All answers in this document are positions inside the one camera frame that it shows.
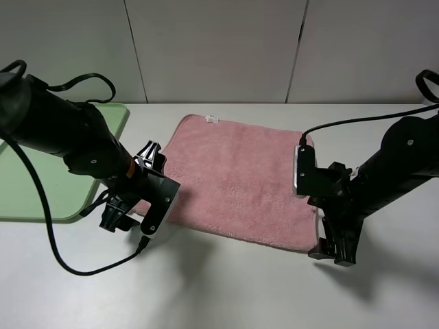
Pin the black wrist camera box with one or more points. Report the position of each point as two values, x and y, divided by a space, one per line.
162 193
308 178

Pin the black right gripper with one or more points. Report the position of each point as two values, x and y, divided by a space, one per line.
343 215

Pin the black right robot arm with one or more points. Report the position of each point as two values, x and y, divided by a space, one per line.
406 159

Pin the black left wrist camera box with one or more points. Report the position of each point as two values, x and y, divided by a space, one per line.
162 193

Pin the green plastic tray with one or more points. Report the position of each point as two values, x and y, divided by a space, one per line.
66 193

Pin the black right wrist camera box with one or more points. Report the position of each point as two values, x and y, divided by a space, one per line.
308 178

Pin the pink terry towel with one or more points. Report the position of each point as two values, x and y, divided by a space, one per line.
236 180

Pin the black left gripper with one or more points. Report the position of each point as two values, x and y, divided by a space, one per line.
129 180

